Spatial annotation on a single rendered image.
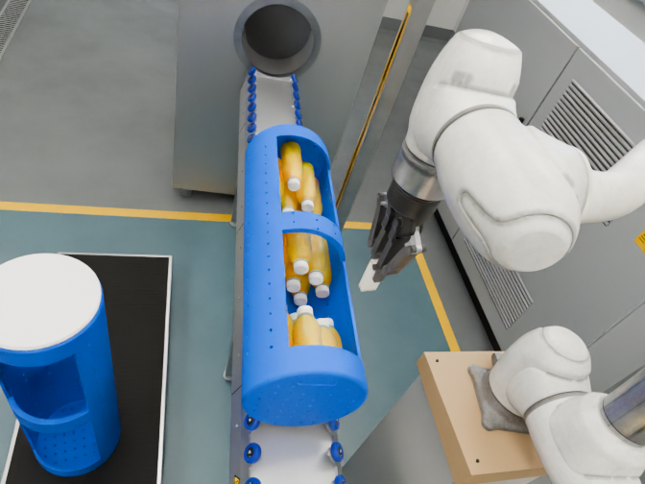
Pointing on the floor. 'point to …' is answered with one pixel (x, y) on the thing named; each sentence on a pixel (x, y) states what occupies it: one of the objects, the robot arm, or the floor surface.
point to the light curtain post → (383, 102)
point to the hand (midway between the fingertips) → (373, 275)
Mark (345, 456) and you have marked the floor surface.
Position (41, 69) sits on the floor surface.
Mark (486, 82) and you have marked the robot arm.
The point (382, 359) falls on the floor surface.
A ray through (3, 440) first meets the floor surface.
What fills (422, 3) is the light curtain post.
